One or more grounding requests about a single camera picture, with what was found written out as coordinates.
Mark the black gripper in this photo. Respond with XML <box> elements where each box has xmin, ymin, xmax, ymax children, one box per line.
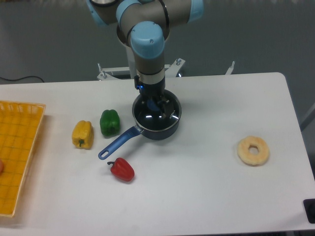
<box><xmin>134</xmin><ymin>75</ymin><xmax>174</xmax><ymax>118</ymax></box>

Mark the glass lid blue knob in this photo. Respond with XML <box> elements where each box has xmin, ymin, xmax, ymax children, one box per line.
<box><xmin>132</xmin><ymin>90</ymin><xmax>182</xmax><ymax>131</ymax></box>

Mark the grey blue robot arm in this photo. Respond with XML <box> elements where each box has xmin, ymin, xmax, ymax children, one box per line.
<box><xmin>87</xmin><ymin>0</ymin><xmax>204</xmax><ymax>118</ymax></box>

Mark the dark blue saucepan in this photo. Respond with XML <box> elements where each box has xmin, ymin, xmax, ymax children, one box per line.
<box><xmin>98</xmin><ymin>88</ymin><xmax>182</xmax><ymax>160</ymax></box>

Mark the green bell pepper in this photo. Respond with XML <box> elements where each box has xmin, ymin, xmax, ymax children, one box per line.
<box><xmin>99</xmin><ymin>110</ymin><xmax>120</xmax><ymax>137</ymax></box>

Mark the red bell pepper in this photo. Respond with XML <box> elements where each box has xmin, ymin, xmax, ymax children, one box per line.
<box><xmin>107</xmin><ymin>157</ymin><xmax>135</xmax><ymax>182</ymax></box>

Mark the yellow bell pepper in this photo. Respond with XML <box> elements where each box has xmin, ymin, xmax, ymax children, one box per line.
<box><xmin>71</xmin><ymin>120</ymin><xmax>94</xmax><ymax>149</ymax></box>

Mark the beige donut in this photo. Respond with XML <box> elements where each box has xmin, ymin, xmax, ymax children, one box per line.
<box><xmin>237</xmin><ymin>136</ymin><xmax>270</xmax><ymax>166</ymax></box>

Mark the yellow wicker basket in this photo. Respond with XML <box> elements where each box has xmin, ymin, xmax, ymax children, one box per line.
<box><xmin>0</xmin><ymin>100</ymin><xmax>46</xmax><ymax>217</ymax></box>

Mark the black table edge device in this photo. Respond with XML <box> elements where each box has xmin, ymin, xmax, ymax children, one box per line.
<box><xmin>303</xmin><ymin>199</ymin><xmax>315</xmax><ymax>224</ymax></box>

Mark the white base frame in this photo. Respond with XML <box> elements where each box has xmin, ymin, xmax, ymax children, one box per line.
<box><xmin>96</xmin><ymin>58</ymin><xmax>236</xmax><ymax>81</ymax></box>

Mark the black floor cable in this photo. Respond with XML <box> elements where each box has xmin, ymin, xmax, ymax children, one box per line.
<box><xmin>0</xmin><ymin>75</ymin><xmax>45</xmax><ymax>83</ymax></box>

